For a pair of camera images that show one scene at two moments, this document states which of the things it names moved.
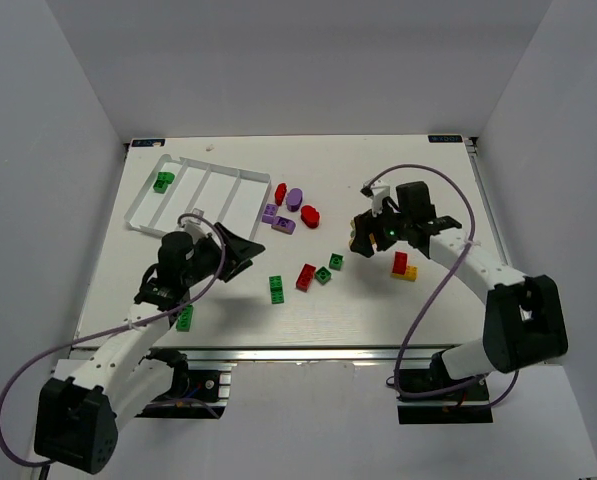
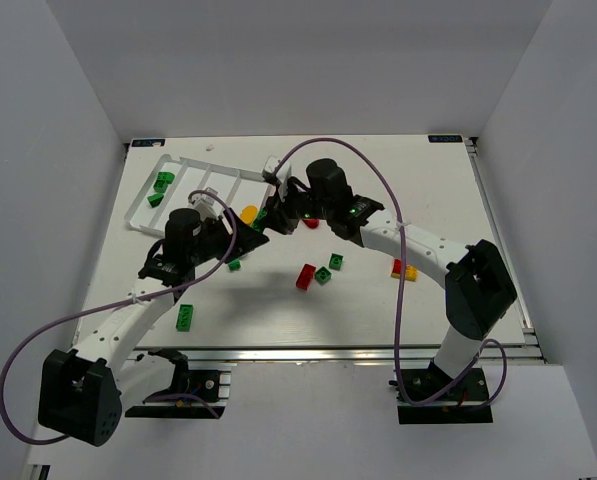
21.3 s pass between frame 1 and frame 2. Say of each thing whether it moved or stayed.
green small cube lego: stayed
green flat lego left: stayed
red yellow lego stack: stayed
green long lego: stayed
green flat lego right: stayed
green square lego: stayed
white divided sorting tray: stayed
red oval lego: stayed
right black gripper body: moved
